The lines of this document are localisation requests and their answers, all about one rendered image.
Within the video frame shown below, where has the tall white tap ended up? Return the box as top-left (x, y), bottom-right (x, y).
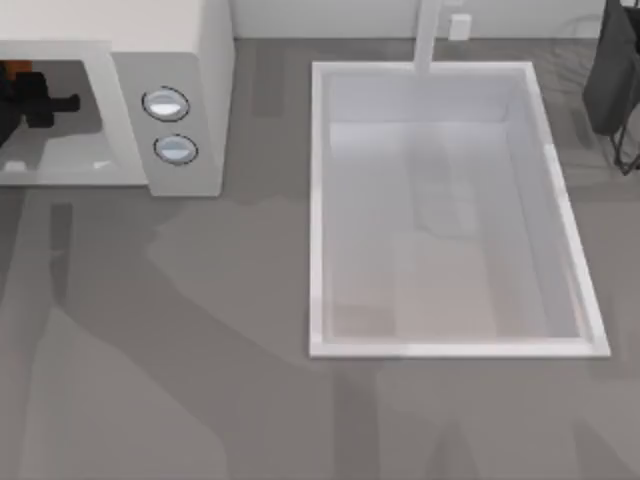
top-left (412, 0), bottom-right (438, 77)

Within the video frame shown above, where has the white wall socket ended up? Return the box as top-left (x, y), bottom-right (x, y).
top-left (447, 13), bottom-right (473, 42)

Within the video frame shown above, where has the small grey microwave knob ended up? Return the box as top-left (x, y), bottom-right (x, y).
top-left (152, 133), bottom-right (200, 167)

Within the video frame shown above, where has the white sink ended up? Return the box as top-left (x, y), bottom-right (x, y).
top-left (306, 60), bottom-right (613, 361)

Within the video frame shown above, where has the large grey microwave knob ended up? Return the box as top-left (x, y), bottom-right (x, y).
top-left (141, 85), bottom-right (192, 123)

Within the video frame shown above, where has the pale microwave oven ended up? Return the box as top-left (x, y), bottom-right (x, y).
top-left (0, 0), bottom-right (237, 199)

